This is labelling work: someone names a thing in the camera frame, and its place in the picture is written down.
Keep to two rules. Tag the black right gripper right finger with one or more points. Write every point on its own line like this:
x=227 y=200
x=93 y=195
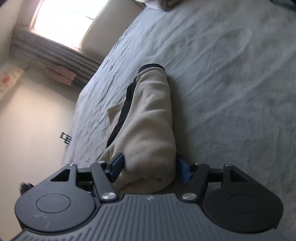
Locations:
x=195 y=177

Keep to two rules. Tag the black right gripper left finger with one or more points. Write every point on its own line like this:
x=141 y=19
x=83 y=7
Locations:
x=104 y=174

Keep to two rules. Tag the beige fleece jacket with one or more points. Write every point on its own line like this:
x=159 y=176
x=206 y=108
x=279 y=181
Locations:
x=141 y=128

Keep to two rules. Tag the small black stand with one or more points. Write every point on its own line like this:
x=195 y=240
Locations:
x=66 y=138

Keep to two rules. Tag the pink hanging coat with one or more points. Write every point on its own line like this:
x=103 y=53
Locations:
x=60 y=74

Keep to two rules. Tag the grey bed sheet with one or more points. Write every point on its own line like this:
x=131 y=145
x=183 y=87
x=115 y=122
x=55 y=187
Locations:
x=231 y=68

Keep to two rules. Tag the air conditioner with cloth cover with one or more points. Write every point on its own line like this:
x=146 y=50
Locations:
x=10 y=73

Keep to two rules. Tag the grey left curtain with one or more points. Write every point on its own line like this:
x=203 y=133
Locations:
x=29 y=46

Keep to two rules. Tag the folded grey quilt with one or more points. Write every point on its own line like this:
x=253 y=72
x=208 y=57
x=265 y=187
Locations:
x=161 y=5

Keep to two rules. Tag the window with white frame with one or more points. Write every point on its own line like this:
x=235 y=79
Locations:
x=66 y=22

